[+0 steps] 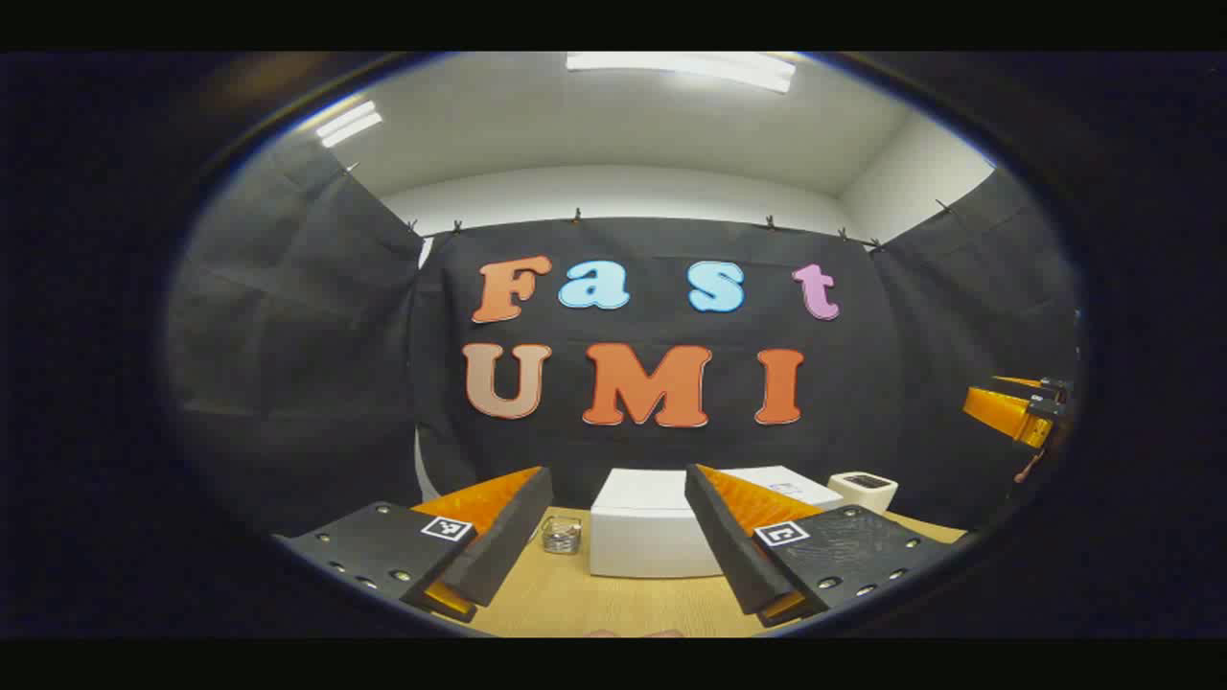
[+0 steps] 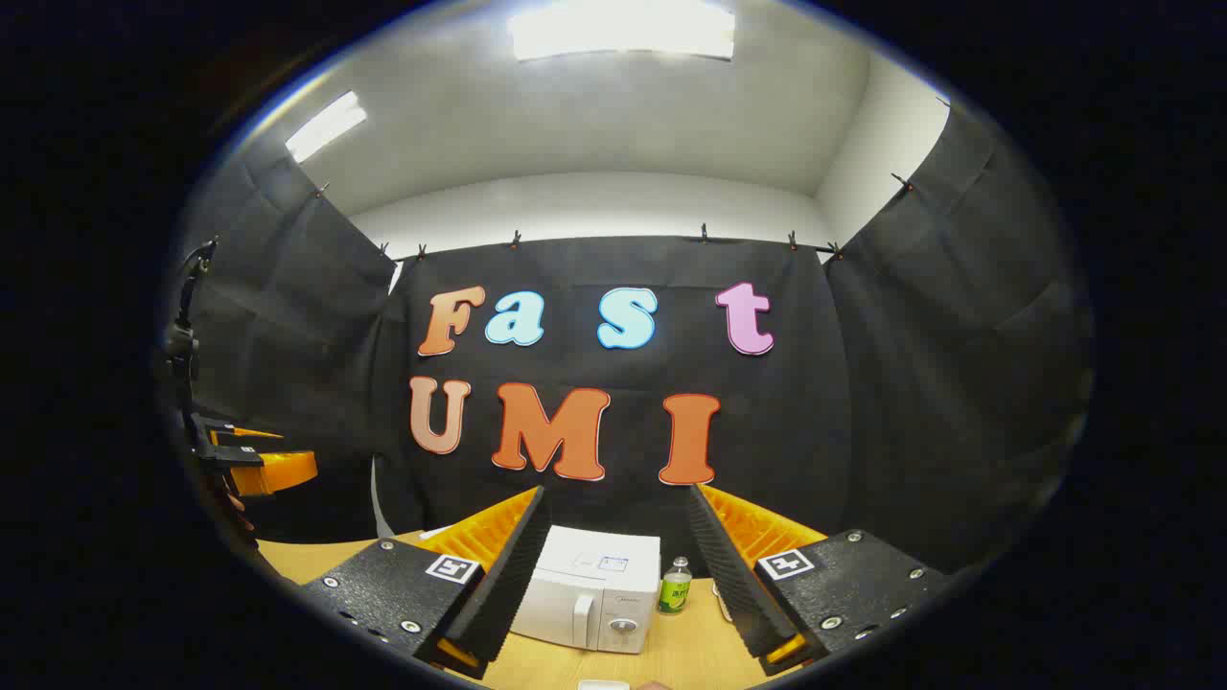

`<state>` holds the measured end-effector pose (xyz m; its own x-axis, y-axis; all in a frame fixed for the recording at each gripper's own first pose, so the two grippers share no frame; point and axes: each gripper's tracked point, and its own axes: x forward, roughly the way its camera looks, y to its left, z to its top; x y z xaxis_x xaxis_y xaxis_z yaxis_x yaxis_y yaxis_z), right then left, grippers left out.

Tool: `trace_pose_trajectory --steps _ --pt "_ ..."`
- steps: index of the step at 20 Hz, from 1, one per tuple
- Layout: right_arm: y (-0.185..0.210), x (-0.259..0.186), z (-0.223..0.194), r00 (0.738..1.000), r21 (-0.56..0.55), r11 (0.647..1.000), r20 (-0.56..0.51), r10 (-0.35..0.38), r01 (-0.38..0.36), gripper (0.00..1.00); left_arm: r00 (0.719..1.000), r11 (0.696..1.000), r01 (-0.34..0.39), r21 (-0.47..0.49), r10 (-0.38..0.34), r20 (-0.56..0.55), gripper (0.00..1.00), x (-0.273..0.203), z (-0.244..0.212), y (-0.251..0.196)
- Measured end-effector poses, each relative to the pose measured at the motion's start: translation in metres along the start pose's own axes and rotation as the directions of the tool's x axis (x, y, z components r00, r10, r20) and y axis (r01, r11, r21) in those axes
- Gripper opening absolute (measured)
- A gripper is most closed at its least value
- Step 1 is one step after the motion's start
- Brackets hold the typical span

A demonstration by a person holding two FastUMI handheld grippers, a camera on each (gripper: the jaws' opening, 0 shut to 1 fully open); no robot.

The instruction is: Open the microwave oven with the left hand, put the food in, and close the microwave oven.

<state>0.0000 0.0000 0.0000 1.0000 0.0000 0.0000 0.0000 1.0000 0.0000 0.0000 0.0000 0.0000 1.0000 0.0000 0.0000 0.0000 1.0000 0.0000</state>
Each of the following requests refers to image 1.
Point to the white toaster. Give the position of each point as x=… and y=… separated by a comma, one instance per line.
x=863, y=496

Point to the long ceiling light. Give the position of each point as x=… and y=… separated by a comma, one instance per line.
x=349, y=123

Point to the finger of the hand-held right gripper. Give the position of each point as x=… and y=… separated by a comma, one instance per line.
x=1002, y=412
x=1030, y=383

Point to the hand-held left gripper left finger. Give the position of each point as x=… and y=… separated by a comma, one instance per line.
x=503, y=546

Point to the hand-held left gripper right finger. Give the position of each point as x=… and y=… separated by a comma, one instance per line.
x=729, y=551

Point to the metal mesh cup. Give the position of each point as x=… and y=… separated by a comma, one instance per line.
x=562, y=537

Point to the black backdrop cloth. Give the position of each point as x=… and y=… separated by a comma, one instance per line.
x=671, y=450

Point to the white microwave oven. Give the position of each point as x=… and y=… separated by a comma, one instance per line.
x=642, y=537

